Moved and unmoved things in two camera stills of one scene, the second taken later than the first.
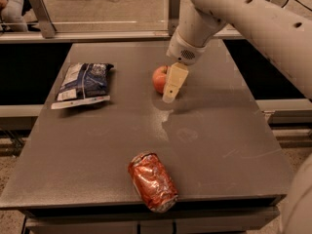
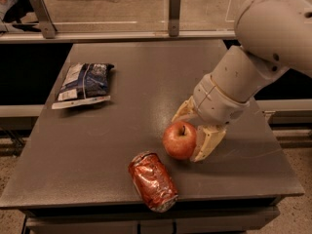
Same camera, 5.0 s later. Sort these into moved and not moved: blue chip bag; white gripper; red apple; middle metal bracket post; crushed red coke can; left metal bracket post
Moved: red apple; white gripper
Not moved: middle metal bracket post; blue chip bag; crushed red coke can; left metal bracket post
